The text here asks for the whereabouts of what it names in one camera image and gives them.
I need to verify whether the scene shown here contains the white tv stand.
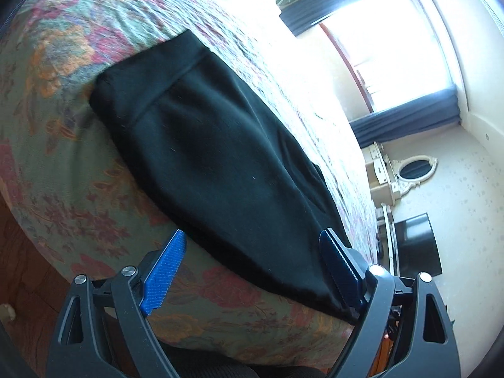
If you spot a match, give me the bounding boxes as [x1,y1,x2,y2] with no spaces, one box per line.
[376,204,400,276]

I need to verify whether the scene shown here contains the black pants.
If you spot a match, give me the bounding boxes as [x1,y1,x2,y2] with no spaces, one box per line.
[89,31,357,323]

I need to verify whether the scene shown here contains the white oval vanity mirror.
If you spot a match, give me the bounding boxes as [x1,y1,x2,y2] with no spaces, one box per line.
[391,155,438,196]

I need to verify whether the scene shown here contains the white dressing table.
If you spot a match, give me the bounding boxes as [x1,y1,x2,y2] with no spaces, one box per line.
[361,142,401,208]

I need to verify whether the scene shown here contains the floral bedspread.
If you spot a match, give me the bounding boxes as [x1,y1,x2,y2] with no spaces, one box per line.
[0,0,380,371]

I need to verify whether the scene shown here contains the black flat television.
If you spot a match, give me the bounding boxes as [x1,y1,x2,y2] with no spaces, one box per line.
[395,213,443,278]

